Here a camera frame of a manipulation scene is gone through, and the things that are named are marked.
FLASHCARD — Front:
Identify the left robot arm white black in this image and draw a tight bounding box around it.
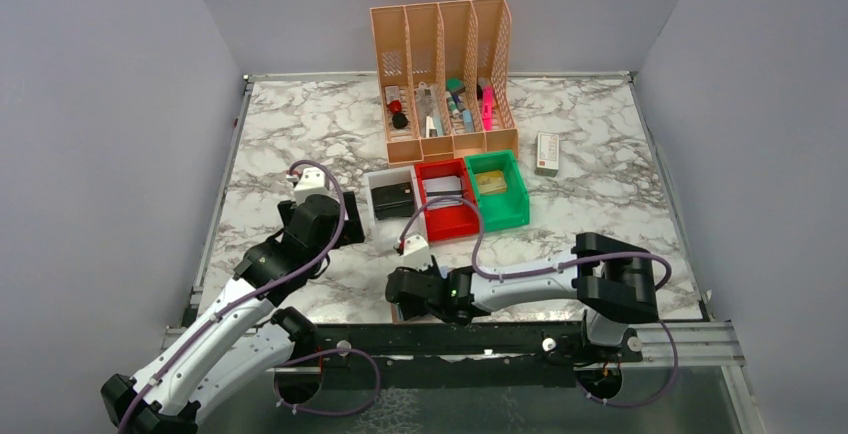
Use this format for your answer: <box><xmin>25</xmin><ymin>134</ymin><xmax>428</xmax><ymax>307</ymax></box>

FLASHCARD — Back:
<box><xmin>101</xmin><ymin>191</ymin><xmax>364</xmax><ymax>433</ymax></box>

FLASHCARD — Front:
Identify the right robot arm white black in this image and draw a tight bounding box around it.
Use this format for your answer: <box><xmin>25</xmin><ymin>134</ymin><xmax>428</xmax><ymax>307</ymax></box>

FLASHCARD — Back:
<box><xmin>385</xmin><ymin>232</ymin><xmax>671</xmax><ymax>361</ymax></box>

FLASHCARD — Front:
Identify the black card stack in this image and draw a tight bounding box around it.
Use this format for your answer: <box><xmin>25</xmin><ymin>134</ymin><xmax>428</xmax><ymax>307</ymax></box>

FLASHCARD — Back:
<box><xmin>370</xmin><ymin>182</ymin><xmax>416</xmax><ymax>221</ymax></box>

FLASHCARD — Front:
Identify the white card stack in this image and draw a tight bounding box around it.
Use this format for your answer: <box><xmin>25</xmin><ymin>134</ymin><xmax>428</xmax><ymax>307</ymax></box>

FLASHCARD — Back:
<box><xmin>423</xmin><ymin>176</ymin><xmax>463</xmax><ymax>210</ymax></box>

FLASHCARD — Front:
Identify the gold card stack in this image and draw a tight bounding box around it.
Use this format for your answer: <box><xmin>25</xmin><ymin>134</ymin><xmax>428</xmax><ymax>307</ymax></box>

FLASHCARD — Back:
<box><xmin>474</xmin><ymin>170</ymin><xmax>508</xmax><ymax>196</ymax></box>

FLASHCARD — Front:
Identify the red plastic bin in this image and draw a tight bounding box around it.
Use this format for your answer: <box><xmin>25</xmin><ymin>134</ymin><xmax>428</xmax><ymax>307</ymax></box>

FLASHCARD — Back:
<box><xmin>414</xmin><ymin>159</ymin><xmax>480</xmax><ymax>242</ymax></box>

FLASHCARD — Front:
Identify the white plastic bin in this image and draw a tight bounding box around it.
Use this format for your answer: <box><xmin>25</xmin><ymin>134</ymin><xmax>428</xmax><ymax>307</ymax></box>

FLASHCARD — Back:
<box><xmin>364</xmin><ymin>166</ymin><xmax>420</xmax><ymax>254</ymax></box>

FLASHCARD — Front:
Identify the green plastic bin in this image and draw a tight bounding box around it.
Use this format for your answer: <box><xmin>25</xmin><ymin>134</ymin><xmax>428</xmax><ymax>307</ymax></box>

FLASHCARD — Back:
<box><xmin>465</xmin><ymin>150</ymin><xmax>530</xmax><ymax>233</ymax></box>

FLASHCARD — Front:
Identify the red black small object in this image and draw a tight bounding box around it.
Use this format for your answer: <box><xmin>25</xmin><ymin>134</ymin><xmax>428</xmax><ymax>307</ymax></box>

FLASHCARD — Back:
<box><xmin>387</xmin><ymin>99</ymin><xmax>409</xmax><ymax>130</ymax></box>

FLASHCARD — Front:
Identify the blue white marker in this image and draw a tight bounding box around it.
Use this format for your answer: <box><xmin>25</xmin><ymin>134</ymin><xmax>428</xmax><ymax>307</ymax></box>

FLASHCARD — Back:
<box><xmin>461</xmin><ymin>108</ymin><xmax>475</xmax><ymax>133</ymax></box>

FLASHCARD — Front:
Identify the white red small box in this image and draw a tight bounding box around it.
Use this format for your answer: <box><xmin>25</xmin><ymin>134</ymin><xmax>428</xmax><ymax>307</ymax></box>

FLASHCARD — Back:
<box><xmin>535</xmin><ymin>132</ymin><xmax>560</xmax><ymax>177</ymax></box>

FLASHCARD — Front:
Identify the teal capped marker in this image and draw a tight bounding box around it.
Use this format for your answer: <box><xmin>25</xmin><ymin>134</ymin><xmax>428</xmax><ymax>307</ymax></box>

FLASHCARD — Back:
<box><xmin>446</xmin><ymin>78</ymin><xmax>464</xmax><ymax>116</ymax></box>

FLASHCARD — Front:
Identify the pink highlighter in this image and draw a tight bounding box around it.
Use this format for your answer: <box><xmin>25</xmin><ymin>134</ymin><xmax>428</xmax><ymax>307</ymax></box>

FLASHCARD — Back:
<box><xmin>479</xmin><ymin>84</ymin><xmax>495</xmax><ymax>131</ymax></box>

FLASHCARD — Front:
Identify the peach desk file organizer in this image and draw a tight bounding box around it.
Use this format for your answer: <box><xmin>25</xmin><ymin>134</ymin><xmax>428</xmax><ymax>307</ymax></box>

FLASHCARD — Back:
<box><xmin>370</xmin><ymin>0</ymin><xmax>519</xmax><ymax>167</ymax></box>

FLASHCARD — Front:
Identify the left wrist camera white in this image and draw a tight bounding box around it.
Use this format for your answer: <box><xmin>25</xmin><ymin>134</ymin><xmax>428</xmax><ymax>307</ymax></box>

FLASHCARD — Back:
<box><xmin>293</xmin><ymin>167</ymin><xmax>330</xmax><ymax>205</ymax></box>

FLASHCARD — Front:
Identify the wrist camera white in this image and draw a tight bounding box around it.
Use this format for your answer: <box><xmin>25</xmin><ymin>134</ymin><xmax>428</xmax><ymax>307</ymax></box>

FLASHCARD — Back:
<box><xmin>396</xmin><ymin>234</ymin><xmax>434</xmax><ymax>272</ymax></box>
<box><xmin>293</xmin><ymin>167</ymin><xmax>330</xmax><ymax>205</ymax></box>

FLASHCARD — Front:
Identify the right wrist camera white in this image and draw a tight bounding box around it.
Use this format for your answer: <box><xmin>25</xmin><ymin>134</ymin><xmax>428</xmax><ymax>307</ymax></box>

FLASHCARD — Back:
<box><xmin>396</xmin><ymin>234</ymin><xmax>434</xmax><ymax>272</ymax></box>

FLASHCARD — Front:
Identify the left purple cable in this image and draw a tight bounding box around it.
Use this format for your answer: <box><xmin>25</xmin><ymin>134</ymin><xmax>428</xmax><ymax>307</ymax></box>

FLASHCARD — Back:
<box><xmin>116</xmin><ymin>159</ymin><xmax>383</xmax><ymax>434</ymax></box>

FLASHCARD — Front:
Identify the purple cable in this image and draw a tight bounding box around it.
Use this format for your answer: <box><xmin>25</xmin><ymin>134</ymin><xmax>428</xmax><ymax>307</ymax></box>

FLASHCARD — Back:
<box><xmin>116</xmin><ymin>159</ymin><xmax>383</xmax><ymax>434</ymax></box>
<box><xmin>396</xmin><ymin>196</ymin><xmax>681</xmax><ymax>412</ymax></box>

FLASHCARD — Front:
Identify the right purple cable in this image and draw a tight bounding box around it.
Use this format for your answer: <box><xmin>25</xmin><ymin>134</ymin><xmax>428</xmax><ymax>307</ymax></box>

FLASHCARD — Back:
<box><xmin>396</xmin><ymin>196</ymin><xmax>681</xmax><ymax>412</ymax></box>

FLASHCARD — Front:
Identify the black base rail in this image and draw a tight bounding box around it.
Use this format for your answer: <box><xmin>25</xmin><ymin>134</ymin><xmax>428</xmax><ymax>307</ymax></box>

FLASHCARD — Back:
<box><xmin>251</xmin><ymin>322</ymin><xmax>644</xmax><ymax>393</ymax></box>

